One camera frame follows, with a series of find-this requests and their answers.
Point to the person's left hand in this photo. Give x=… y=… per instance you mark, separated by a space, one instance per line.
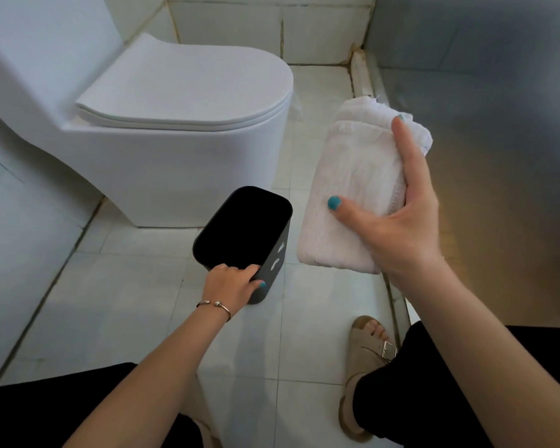
x=228 y=286

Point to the person's right hand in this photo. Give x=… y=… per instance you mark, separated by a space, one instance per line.
x=406 y=237

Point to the black plastic waste bin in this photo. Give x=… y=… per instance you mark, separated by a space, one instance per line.
x=242 y=228

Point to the white cleaning cloth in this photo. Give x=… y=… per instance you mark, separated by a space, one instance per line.
x=354 y=172

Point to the person's right forearm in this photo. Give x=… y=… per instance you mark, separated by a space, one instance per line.
x=485 y=368

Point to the person's left forearm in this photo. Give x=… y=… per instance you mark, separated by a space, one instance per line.
x=158 y=382

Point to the person's right beige sandal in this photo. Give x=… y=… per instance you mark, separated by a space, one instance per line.
x=368 y=349

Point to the person's beige sandal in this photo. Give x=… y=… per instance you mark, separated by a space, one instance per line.
x=205 y=429
x=368 y=349

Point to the person's left beige sandal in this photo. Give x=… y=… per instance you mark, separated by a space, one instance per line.
x=205 y=429

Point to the person's black trousers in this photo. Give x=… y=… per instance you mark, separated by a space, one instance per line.
x=28 y=405

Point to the white toilet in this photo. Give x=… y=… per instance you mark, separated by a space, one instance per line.
x=168 y=177

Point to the white door threshold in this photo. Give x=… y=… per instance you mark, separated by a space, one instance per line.
x=361 y=74

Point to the white toilet seat lid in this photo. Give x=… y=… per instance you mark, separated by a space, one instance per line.
x=191 y=83

